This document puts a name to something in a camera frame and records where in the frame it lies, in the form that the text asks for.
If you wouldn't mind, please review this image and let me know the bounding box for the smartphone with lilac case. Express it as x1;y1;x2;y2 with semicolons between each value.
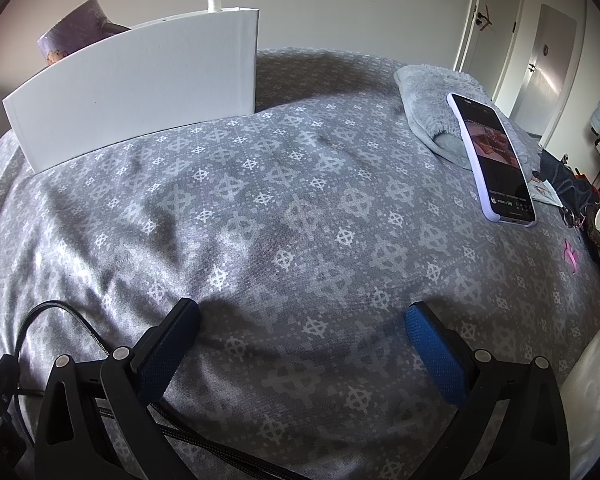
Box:
446;92;537;228

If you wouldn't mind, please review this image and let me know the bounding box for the pink hair clip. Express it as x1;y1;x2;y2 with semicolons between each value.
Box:
562;241;581;273

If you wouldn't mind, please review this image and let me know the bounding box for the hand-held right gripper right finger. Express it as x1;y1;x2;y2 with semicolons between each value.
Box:
405;302;573;480

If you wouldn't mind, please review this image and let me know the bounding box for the black cloth bag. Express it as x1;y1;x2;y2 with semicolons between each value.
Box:
539;149;600;211

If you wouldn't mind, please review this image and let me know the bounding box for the black cable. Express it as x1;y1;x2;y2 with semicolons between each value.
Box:
0;301;311;480

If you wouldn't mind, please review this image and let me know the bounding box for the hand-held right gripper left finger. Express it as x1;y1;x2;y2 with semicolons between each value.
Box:
34;298;202;480

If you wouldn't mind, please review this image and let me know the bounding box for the small white packet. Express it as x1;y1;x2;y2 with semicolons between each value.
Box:
527;177;563;207

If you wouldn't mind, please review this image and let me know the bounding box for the metal key ring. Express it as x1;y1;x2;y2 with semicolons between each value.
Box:
561;205;588;228

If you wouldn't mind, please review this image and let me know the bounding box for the grey door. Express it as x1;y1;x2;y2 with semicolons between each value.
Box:
510;4;578;136

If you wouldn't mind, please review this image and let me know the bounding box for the white board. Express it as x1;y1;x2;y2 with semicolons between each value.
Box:
2;7;261;173

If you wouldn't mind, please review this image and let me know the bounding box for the white door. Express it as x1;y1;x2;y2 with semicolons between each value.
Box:
455;0;526;106

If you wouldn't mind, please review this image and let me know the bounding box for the grey fluffy slipper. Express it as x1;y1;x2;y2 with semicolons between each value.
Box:
394;64;541;168

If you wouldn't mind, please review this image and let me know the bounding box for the grey patterned bedsheet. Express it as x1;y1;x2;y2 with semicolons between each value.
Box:
0;47;600;480

